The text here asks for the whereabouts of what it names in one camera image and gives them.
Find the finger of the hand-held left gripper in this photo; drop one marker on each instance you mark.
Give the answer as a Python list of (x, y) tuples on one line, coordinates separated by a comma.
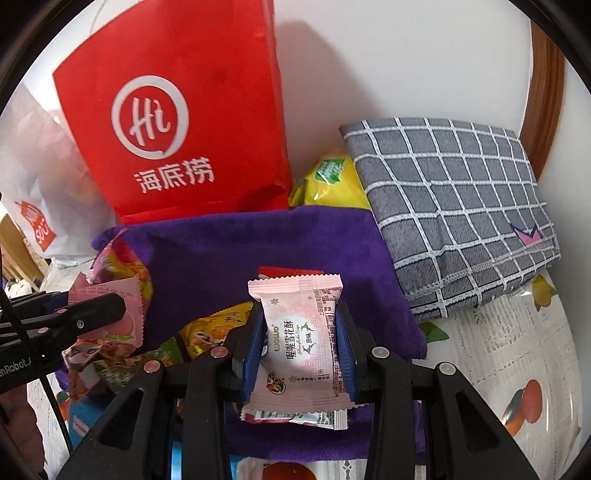
[(92, 316), (32, 304)]

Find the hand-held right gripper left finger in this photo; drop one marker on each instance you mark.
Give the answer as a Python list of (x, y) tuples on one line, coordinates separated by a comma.
[(251, 353)]

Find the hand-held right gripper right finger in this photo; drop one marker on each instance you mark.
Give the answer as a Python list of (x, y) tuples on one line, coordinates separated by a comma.
[(346, 353)]

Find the pink white snack packet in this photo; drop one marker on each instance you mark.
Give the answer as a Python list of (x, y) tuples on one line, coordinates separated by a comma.
[(124, 295)]

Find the pale pink snack packet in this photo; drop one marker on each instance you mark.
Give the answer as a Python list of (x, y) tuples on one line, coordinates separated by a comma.
[(300, 341)]

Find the long pink bear snack packet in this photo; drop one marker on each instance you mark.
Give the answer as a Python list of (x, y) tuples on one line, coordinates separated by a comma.
[(92, 364)]

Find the yellow triangular snack packet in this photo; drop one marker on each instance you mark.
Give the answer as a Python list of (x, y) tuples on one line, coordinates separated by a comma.
[(207, 327)]

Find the green triangular snack packet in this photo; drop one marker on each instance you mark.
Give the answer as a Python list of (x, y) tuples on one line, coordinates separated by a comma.
[(138, 360)]

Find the large pink snack bag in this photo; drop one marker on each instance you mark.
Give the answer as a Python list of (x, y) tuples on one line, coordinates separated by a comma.
[(120, 258)]

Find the person's left hand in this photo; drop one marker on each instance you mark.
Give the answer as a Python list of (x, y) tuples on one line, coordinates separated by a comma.
[(21, 424)]

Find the purple towel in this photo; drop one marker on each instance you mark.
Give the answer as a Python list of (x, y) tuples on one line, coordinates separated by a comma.
[(207, 258)]

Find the white plastic shopping bag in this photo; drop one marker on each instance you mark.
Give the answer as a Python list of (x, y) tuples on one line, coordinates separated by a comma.
[(41, 175)]

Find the fruit print table cover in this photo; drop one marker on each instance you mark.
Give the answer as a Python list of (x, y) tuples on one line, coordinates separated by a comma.
[(489, 350)]

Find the yellow snack bag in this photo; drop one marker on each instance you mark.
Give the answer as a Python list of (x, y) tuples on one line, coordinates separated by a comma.
[(332, 184)]

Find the grey checked folded cloth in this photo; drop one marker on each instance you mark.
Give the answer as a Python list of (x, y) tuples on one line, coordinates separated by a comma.
[(448, 198)]

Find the red paper bag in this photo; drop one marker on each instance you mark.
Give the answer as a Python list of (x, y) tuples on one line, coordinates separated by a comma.
[(184, 115)]

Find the brown wooden door frame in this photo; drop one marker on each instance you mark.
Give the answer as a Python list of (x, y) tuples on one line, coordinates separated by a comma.
[(547, 92)]

